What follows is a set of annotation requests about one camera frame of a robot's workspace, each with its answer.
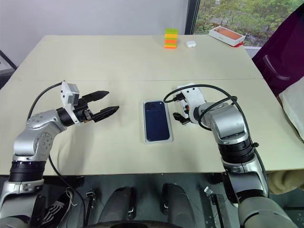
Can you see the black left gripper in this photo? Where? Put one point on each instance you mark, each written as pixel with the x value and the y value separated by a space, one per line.
pixel 82 114

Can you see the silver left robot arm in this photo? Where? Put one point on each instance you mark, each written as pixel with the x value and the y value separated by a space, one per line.
pixel 35 135

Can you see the dark window frame post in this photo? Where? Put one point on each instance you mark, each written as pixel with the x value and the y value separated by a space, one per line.
pixel 192 16

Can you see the red flat item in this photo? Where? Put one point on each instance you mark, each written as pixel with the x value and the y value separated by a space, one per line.
pixel 239 44

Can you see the cream fabric cushion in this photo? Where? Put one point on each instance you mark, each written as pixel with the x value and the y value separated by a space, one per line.
pixel 293 111

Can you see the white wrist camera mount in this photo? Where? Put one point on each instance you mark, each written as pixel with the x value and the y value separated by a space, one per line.
pixel 65 95
pixel 194 97

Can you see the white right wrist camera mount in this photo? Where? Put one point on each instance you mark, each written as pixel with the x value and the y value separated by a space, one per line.
pixel 194 97

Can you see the black shoe white stripes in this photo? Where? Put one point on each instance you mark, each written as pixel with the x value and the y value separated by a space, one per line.
pixel 57 206

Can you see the grey furniture piece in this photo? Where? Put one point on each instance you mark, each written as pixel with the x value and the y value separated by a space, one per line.
pixel 6 63

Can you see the black metal frame bar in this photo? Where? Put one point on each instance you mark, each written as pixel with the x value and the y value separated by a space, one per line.
pixel 218 209
pixel 89 206

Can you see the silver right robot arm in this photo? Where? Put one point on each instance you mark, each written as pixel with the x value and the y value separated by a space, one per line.
pixel 228 123

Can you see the green orange sticky note stack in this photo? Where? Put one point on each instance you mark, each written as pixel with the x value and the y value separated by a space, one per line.
pixel 171 39

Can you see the khaki trouser leg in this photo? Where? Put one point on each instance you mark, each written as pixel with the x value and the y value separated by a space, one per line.
pixel 282 181

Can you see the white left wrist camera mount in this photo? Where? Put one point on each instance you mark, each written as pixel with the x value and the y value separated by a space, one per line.
pixel 65 95

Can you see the dark rounded shape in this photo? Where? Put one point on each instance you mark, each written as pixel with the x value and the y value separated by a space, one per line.
pixel 180 204

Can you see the white and orange box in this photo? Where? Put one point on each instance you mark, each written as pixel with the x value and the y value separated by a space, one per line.
pixel 225 35

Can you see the dark office chair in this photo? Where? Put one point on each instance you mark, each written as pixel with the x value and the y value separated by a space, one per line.
pixel 285 54

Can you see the white earbuds case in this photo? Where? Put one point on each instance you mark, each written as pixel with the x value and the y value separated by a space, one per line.
pixel 190 44

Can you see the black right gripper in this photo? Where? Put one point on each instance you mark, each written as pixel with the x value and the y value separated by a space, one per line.
pixel 187 120

